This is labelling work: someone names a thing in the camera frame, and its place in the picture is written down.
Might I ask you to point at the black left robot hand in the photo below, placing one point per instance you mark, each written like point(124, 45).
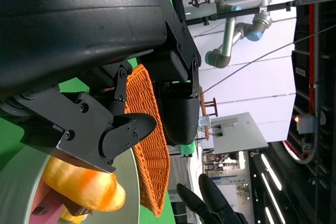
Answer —
point(65, 24)

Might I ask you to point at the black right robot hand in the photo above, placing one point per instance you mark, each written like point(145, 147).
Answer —
point(215, 208)

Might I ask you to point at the grey-green bowl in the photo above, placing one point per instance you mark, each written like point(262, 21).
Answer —
point(128, 182)

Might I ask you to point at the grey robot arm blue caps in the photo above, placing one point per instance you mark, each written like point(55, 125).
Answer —
point(228, 37)

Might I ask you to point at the orange wicker basket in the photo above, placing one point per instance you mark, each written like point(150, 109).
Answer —
point(155, 171)

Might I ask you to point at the chocolate layer cake piece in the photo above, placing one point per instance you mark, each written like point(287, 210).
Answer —
point(78, 209)

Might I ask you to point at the yellow cream cake slice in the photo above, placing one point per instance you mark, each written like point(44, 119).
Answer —
point(71, 218)

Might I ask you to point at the salmon pink cake slice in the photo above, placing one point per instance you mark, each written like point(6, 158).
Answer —
point(50, 213)

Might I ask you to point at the green printed cloth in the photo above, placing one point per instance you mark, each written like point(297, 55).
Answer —
point(187, 150)

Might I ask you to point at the grey monitor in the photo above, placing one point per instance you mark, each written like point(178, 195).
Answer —
point(241, 134)

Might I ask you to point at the small labelled white box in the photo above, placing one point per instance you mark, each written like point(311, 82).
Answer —
point(204, 121)

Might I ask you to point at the brown wooden rack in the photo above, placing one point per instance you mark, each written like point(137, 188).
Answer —
point(203, 103)

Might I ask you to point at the green tablecloth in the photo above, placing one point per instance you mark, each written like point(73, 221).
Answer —
point(8, 150)

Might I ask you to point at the black pole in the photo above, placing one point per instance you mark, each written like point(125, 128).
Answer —
point(249, 11)

